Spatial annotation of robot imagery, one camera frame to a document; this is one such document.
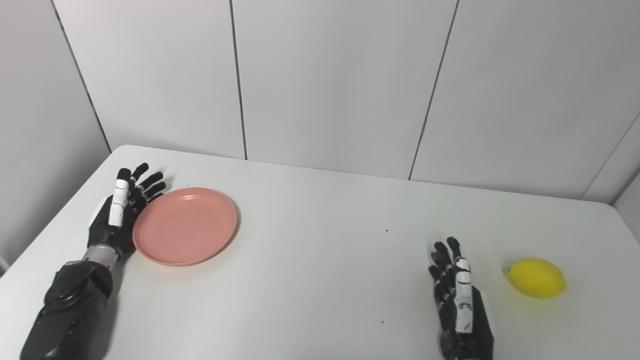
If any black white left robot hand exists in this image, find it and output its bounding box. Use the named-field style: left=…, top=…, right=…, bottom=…
left=87, top=162, right=167, bottom=256

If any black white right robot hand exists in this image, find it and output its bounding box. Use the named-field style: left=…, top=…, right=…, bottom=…
left=428, top=236, right=496, bottom=360

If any pink round plate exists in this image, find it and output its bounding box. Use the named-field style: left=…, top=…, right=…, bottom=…
left=132, top=187, right=238, bottom=267

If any yellow lemon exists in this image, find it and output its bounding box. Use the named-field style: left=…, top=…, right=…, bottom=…
left=507, top=257, right=567, bottom=300

